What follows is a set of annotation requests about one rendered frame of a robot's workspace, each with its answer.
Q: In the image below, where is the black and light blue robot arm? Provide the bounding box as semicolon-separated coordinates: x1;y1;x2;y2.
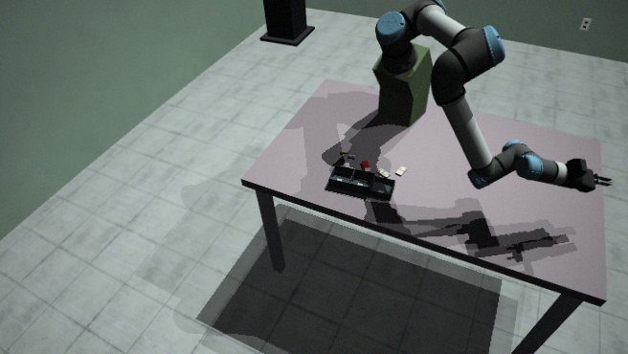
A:
375;0;558;189

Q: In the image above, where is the white domino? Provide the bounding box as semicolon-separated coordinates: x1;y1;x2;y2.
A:
377;168;391;178
395;166;407;176

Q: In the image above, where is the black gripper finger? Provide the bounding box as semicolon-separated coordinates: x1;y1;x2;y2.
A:
594;179;613;187
594;173;612;181

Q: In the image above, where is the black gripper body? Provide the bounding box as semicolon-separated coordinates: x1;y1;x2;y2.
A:
550;159;595;192

